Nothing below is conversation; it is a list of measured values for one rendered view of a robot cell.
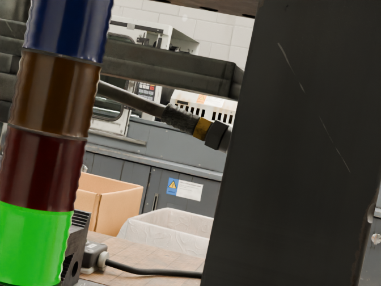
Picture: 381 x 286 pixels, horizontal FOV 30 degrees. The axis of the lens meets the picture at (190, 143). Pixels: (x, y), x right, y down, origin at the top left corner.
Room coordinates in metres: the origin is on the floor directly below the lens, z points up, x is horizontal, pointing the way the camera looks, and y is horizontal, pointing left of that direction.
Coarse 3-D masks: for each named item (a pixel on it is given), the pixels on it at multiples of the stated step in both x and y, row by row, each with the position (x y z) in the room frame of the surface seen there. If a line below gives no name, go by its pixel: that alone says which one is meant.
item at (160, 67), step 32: (0, 0) 0.59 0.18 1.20; (0, 32) 0.56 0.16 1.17; (0, 64) 0.55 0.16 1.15; (96, 64) 0.55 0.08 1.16; (128, 64) 0.54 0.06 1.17; (160, 64) 0.54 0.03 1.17; (192, 64) 0.54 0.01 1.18; (224, 64) 0.53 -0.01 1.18; (0, 96) 0.53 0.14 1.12; (224, 96) 0.53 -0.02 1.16; (0, 128) 0.55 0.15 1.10
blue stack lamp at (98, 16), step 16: (32, 0) 0.32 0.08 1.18; (48, 0) 0.32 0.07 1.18; (64, 0) 0.31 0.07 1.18; (80, 0) 0.32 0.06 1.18; (96, 0) 0.32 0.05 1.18; (112, 0) 0.33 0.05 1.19; (32, 16) 0.32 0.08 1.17; (48, 16) 0.32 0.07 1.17; (64, 16) 0.31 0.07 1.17; (80, 16) 0.32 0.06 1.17; (96, 16) 0.32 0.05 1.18; (32, 32) 0.32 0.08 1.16; (48, 32) 0.32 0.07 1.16; (64, 32) 0.31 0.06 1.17; (80, 32) 0.32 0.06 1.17; (96, 32) 0.32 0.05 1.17; (32, 48) 0.32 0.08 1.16; (48, 48) 0.31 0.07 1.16; (64, 48) 0.31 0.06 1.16; (80, 48) 0.32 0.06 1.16; (96, 48) 0.32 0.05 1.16
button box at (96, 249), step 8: (88, 248) 0.94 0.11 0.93; (96, 248) 0.95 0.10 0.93; (104, 248) 0.97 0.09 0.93; (88, 256) 0.93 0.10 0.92; (96, 256) 0.94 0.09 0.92; (104, 256) 0.95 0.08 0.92; (88, 264) 0.92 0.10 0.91; (96, 264) 0.96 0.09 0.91; (104, 264) 0.95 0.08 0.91; (112, 264) 0.95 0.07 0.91; (120, 264) 0.95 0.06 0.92; (88, 272) 0.93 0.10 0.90; (136, 272) 0.96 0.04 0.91; (144, 272) 0.97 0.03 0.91; (152, 272) 0.98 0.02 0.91; (160, 272) 0.99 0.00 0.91; (168, 272) 1.00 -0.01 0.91; (176, 272) 1.01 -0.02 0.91; (184, 272) 1.01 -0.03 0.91; (192, 272) 1.02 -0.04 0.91; (200, 272) 1.03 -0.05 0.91
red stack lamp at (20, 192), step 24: (24, 144) 0.31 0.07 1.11; (48, 144) 0.31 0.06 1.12; (72, 144) 0.32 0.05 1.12; (0, 168) 0.33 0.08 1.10; (24, 168) 0.31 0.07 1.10; (48, 168) 0.32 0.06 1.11; (72, 168) 0.32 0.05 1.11; (0, 192) 0.32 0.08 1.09; (24, 192) 0.31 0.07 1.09; (48, 192) 0.32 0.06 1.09; (72, 192) 0.33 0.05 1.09
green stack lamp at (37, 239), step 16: (0, 208) 0.32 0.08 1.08; (16, 208) 0.32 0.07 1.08; (0, 224) 0.32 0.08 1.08; (16, 224) 0.31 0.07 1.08; (32, 224) 0.31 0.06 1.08; (48, 224) 0.32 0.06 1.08; (64, 224) 0.33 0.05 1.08; (0, 240) 0.32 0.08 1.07; (16, 240) 0.31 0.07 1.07; (32, 240) 0.32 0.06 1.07; (48, 240) 0.32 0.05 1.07; (64, 240) 0.33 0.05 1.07; (0, 256) 0.32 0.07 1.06; (16, 256) 0.31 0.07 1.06; (32, 256) 0.32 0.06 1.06; (48, 256) 0.32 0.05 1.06; (64, 256) 0.33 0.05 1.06; (0, 272) 0.32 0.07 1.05; (16, 272) 0.31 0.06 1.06; (32, 272) 0.32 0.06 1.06; (48, 272) 0.32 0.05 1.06
